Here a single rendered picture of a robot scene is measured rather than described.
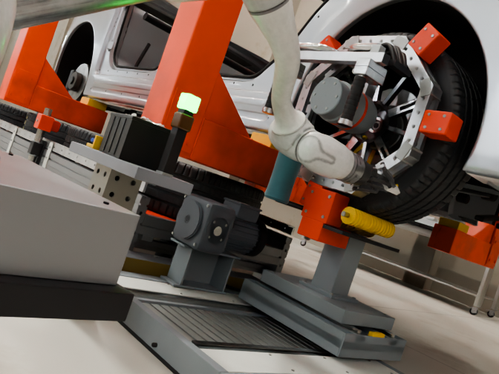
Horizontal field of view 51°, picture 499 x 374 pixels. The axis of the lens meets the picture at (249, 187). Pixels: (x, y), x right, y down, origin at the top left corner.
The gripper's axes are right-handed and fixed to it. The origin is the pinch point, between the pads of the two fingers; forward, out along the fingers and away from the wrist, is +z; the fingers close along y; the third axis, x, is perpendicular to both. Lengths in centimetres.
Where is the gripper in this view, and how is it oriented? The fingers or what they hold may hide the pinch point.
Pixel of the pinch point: (390, 187)
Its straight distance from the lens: 170.1
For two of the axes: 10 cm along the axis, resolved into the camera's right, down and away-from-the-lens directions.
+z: 7.1, 2.5, 6.6
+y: 6.7, -5.2, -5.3
